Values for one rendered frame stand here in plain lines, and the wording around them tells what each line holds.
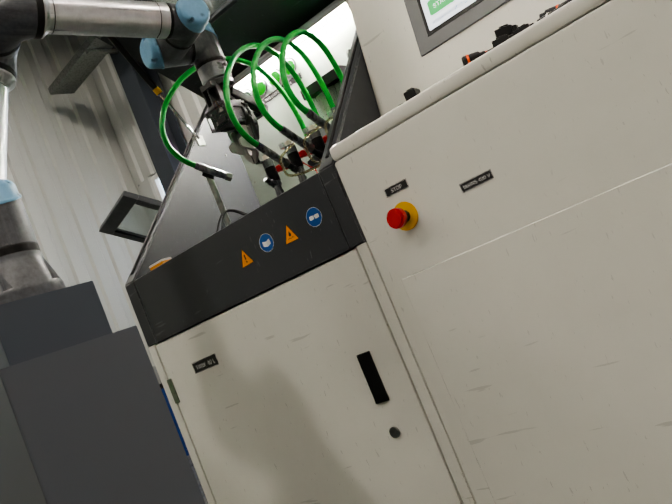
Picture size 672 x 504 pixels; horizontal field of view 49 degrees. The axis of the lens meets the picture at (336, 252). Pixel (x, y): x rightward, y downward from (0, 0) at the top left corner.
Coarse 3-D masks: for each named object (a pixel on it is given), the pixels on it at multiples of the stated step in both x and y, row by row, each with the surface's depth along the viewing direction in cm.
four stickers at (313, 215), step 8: (312, 208) 143; (312, 216) 144; (320, 216) 143; (288, 224) 147; (312, 224) 144; (320, 224) 143; (288, 232) 148; (296, 232) 147; (264, 240) 152; (272, 240) 150; (288, 240) 148; (296, 240) 147; (248, 248) 155; (264, 248) 152; (272, 248) 151; (240, 256) 156; (248, 256) 155; (240, 264) 157; (248, 264) 155
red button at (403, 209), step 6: (402, 204) 131; (408, 204) 131; (390, 210) 129; (396, 210) 128; (402, 210) 128; (408, 210) 131; (414, 210) 130; (390, 216) 129; (396, 216) 128; (402, 216) 128; (408, 216) 130; (414, 216) 130; (390, 222) 129; (396, 222) 128; (402, 222) 128; (408, 222) 131; (414, 222) 131; (396, 228) 129; (402, 228) 132; (408, 228) 132
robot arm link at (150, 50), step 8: (144, 40) 169; (152, 40) 168; (160, 40) 167; (144, 48) 170; (152, 48) 168; (160, 48) 169; (168, 48) 167; (176, 48) 167; (192, 48) 174; (144, 56) 171; (152, 56) 168; (160, 56) 169; (168, 56) 170; (176, 56) 170; (184, 56) 173; (192, 56) 175; (152, 64) 170; (160, 64) 171; (168, 64) 172; (176, 64) 174; (184, 64) 176
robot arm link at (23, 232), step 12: (0, 180) 127; (0, 192) 126; (12, 192) 128; (0, 204) 125; (12, 204) 127; (0, 216) 124; (12, 216) 126; (24, 216) 128; (0, 228) 124; (12, 228) 125; (24, 228) 127; (0, 240) 123; (12, 240) 124; (24, 240) 126; (36, 240) 129
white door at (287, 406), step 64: (256, 320) 157; (320, 320) 147; (384, 320) 138; (192, 384) 172; (256, 384) 160; (320, 384) 149; (384, 384) 140; (256, 448) 163; (320, 448) 152; (384, 448) 143
